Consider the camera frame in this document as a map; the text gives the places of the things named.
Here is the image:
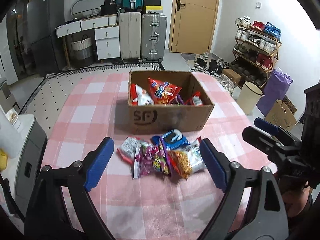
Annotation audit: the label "white noodle snack bag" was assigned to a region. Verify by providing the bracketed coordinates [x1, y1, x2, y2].
[168, 137, 206, 179]

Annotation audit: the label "red white snack pack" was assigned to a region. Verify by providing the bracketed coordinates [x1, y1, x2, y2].
[117, 136, 140, 165]

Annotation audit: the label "purple grape candy bag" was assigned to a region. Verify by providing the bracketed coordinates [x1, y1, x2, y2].
[133, 140, 157, 179]

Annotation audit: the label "blue oreo snack pack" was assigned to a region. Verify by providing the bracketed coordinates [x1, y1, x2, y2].
[151, 129, 189, 150]

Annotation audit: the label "purple colourful candy bag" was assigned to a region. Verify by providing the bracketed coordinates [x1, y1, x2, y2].
[151, 136, 171, 176]

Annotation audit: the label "red strawberry oreo pack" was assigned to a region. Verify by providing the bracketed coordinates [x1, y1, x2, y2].
[184, 91, 203, 106]

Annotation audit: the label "red blue cracker bag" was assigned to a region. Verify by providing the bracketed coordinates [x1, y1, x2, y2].
[148, 77, 182, 105]

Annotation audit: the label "person's right hand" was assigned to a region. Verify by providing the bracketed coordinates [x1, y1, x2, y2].
[281, 186, 311, 218]

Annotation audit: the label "open cardboard box floor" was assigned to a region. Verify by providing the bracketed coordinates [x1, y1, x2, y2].
[265, 100, 297, 131]

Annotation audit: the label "cream trash bin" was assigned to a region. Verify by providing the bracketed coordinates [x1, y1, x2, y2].
[236, 81, 264, 115]

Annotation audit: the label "small cardboard box floor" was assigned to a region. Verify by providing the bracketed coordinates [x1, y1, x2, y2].
[222, 68, 241, 86]

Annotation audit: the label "white striped sneakers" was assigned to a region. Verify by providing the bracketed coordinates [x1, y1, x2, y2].
[216, 75, 235, 95]

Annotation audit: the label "wooden shoe rack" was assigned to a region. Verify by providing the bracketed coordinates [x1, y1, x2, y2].
[229, 21, 282, 88]

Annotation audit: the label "black sneakers on floor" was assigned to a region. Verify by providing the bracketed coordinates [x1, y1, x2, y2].
[207, 59, 225, 76]

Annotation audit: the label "white grey side cabinet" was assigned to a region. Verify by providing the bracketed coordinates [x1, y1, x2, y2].
[1, 114, 48, 215]

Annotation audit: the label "SF cardboard box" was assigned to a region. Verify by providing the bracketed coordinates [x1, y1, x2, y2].
[127, 70, 214, 134]

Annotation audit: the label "yellow bag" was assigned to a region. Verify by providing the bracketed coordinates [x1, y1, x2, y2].
[0, 149, 8, 172]

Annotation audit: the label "woven laundry basket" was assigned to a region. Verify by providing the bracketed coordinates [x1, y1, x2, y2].
[71, 34, 94, 68]

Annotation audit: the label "wooden door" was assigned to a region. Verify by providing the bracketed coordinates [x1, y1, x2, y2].
[169, 0, 219, 54]

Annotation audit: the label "silver suitcase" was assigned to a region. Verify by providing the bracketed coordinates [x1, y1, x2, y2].
[141, 14, 167, 62]

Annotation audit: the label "white drawer desk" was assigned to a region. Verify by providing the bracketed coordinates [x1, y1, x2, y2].
[55, 15, 120, 61]

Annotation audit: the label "beige suitcase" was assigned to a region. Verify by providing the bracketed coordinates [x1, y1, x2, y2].
[119, 12, 142, 62]

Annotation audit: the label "black bag on desk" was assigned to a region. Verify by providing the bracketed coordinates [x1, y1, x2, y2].
[100, 0, 119, 16]

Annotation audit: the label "dark grey refrigerator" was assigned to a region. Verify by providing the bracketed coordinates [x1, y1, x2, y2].
[27, 0, 66, 76]

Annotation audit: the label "oval mirror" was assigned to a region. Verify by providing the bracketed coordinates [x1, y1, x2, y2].
[70, 0, 104, 18]

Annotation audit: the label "black glass cabinet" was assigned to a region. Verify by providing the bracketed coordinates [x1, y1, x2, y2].
[7, 0, 35, 80]

